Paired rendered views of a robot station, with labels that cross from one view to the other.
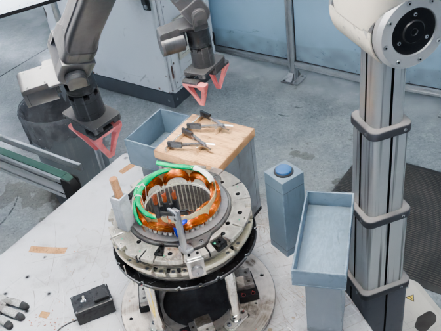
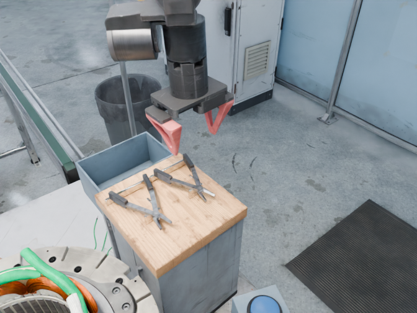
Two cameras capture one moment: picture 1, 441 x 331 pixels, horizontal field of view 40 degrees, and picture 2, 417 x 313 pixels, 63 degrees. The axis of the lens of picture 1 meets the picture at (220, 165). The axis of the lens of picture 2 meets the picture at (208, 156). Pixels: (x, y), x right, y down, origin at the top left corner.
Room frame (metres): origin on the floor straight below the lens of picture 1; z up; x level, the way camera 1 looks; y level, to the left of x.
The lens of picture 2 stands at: (0.95, -0.13, 1.51)
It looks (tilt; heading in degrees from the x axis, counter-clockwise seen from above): 39 degrees down; 13
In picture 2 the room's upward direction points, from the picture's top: straight up
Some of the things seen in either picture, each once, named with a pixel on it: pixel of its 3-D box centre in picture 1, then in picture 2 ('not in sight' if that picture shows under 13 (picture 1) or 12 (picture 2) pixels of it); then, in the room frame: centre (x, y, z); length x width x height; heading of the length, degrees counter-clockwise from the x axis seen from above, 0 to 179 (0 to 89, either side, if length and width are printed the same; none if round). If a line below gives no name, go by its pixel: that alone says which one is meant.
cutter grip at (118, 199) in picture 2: (174, 144); (118, 199); (1.30, 0.11, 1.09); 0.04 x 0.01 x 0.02; 68
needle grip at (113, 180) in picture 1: (116, 188); not in sight; (1.01, 0.22, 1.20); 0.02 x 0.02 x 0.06
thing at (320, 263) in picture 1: (325, 275); not in sight; (0.94, -0.20, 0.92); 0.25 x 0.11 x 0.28; 161
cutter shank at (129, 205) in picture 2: (193, 144); (141, 210); (1.29, 0.06, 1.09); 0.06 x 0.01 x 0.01; 78
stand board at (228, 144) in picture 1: (205, 142); (169, 205); (1.34, 0.03, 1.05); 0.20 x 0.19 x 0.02; 53
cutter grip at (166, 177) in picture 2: (193, 125); (162, 176); (1.37, 0.05, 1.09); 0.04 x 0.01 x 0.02; 68
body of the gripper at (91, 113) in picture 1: (87, 104); not in sight; (0.99, 0.23, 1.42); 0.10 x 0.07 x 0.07; 42
